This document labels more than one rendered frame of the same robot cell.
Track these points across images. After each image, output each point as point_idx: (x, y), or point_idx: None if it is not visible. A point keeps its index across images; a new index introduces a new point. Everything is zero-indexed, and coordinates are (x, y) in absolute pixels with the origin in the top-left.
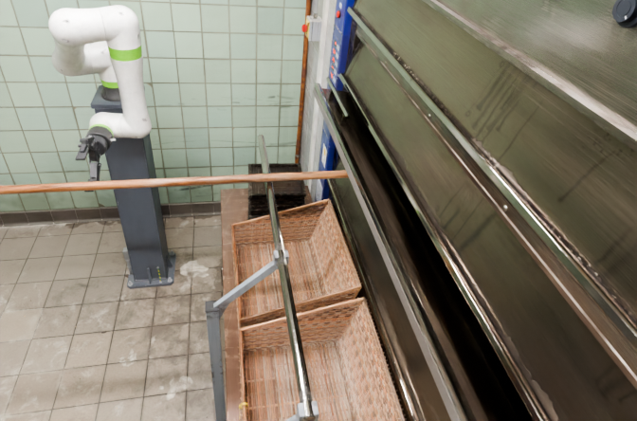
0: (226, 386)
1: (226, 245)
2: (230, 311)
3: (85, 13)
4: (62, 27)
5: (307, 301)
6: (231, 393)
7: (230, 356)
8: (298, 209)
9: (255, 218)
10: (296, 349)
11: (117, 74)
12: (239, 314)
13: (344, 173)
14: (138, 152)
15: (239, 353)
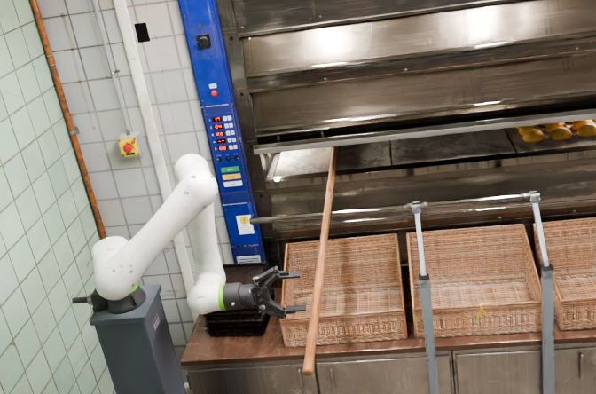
0: (447, 345)
1: (280, 352)
2: (371, 345)
3: (201, 167)
4: (215, 183)
5: (399, 265)
6: (453, 342)
7: (419, 343)
8: (286, 267)
9: (282, 299)
10: (497, 196)
11: (207, 223)
12: (397, 311)
13: (333, 177)
14: (170, 349)
15: (435, 311)
